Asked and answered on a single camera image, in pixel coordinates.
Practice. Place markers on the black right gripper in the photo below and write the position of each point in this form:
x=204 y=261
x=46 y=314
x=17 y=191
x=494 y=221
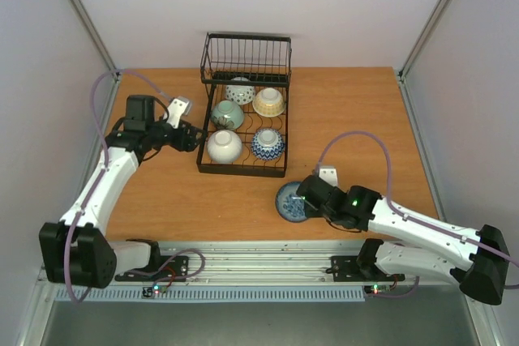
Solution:
x=310 y=194

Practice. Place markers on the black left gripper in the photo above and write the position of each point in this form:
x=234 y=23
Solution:
x=182 y=144

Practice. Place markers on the plain white bowl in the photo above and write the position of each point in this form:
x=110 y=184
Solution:
x=224 y=147

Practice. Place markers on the celadon green bowl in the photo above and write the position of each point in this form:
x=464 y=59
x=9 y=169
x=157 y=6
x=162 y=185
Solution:
x=227 y=115

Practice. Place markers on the red patterned bowl dotted outside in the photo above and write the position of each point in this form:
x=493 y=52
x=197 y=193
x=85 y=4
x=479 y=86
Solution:
x=241 y=94

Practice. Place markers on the red patterned bowl blue outside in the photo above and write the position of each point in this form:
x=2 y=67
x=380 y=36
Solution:
x=267 y=144

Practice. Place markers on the blue yellow floral bowl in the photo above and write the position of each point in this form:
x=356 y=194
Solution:
x=269 y=102

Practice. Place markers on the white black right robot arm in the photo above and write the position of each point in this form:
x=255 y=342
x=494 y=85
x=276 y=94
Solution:
x=476 y=260

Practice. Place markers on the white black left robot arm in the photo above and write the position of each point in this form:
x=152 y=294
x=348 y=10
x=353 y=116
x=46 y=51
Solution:
x=75 y=250

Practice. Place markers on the right LED circuit board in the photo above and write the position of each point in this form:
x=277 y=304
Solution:
x=377 y=289

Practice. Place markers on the led circuit board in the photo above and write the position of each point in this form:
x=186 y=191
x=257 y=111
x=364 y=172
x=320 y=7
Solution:
x=377 y=289
x=154 y=291

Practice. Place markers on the left LED circuit board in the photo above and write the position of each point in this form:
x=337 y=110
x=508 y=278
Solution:
x=154 y=291

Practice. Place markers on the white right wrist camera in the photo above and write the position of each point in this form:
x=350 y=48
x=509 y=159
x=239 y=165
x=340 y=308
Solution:
x=329 y=174

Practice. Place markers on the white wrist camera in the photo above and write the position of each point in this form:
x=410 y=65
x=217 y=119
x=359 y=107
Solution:
x=178 y=107
x=329 y=174

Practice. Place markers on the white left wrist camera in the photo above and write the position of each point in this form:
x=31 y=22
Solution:
x=178 y=107

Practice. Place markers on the black wire dish rack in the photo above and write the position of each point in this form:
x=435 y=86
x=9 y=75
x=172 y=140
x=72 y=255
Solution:
x=264 y=59

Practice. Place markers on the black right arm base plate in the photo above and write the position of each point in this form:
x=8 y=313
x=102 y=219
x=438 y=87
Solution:
x=344 y=268

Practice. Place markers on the aluminium front rail frame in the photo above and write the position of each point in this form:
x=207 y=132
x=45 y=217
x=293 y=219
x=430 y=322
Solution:
x=224 y=230

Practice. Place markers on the light blue slotted cable duct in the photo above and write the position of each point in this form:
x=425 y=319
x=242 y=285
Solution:
x=191 y=294

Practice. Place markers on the left aluminium corner post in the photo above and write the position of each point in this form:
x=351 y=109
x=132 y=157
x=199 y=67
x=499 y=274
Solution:
x=84 y=17

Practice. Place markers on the aluminium corner post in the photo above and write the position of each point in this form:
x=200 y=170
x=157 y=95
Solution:
x=424 y=36
x=84 y=17

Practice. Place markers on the right aluminium corner post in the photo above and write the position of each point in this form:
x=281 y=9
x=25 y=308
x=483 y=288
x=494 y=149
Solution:
x=424 y=36

